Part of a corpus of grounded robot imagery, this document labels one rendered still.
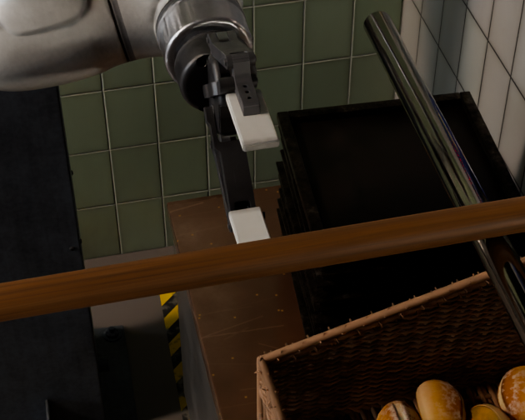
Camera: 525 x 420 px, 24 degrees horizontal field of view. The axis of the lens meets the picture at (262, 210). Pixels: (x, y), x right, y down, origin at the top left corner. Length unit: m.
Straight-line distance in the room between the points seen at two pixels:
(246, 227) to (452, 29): 1.13
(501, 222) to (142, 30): 0.42
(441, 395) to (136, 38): 0.64
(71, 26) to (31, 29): 0.04
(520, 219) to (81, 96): 1.48
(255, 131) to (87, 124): 1.46
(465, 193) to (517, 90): 0.85
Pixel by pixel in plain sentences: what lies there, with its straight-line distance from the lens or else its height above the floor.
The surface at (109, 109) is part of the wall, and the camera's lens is 2.42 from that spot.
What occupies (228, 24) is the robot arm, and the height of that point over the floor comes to 1.23.
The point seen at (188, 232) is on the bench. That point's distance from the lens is 1.89.
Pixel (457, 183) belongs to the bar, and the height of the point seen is 1.17.
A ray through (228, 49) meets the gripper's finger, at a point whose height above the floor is 1.29.
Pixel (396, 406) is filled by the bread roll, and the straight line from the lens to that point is 1.59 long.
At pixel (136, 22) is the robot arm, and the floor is 1.20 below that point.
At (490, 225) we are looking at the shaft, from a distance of 1.02.
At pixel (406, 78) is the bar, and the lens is 1.20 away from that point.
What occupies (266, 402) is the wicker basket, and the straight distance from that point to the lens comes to 1.52.
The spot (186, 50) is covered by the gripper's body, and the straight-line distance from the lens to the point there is 1.15.
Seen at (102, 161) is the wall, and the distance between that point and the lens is 2.50.
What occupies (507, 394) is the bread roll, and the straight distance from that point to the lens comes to 1.62.
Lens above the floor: 1.89
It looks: 43 degrees down
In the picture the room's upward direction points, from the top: straight up
